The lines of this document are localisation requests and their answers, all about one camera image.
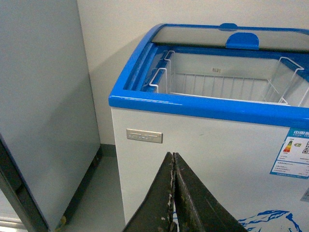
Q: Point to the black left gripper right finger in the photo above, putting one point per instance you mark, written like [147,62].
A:
[196,207]

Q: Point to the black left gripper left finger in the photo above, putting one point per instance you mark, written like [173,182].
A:
[155,214]

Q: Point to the silver brand nameplate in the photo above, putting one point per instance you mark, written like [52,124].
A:
[144,136]

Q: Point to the energy label sticker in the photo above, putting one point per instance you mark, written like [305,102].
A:
[293,157]

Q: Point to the white notice sticker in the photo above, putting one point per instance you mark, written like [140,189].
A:
[305,197]

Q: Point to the white blue chest freezer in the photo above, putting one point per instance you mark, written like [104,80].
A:
[230,145]

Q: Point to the grey upright cabinet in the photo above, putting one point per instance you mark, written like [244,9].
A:
[47,115]

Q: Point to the sliding glass freezer lid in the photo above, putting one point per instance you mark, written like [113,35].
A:
[245,39]

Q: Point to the white wire freezer basket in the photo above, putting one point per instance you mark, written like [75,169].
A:
[261,80]

